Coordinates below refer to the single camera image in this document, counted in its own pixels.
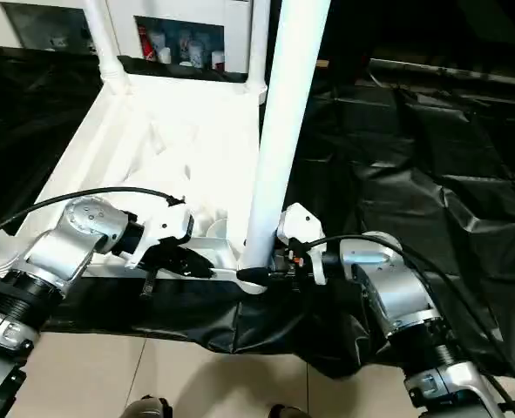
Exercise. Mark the white plastic table top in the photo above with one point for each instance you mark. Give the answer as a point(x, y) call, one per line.
point(179, 148)

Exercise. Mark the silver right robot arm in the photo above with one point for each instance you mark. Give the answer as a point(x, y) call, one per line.
point(396, 292)

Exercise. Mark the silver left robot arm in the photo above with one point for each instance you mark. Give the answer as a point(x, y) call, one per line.
point(65, 244)

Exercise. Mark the black left robot foot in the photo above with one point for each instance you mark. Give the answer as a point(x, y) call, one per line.
point(144, 407)

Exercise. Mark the black robot foot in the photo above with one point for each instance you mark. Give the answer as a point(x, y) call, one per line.
point(144, 407)
point(287, 411)

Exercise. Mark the black right robot foot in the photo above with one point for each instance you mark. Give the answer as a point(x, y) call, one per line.
point(287, 411)

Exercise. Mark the black mat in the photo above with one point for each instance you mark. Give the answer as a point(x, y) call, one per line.
point(431, 174)

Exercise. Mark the small yellow label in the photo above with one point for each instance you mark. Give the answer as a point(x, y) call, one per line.
point(322, 63)

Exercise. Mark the patterned white cup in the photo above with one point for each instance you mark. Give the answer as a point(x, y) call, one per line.
point(186, 48)

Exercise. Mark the white cabinet with glass doors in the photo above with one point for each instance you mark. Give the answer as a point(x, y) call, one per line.
point(233, 35)

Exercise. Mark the grey metal rail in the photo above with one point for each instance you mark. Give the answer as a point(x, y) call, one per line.
point(457, 71)

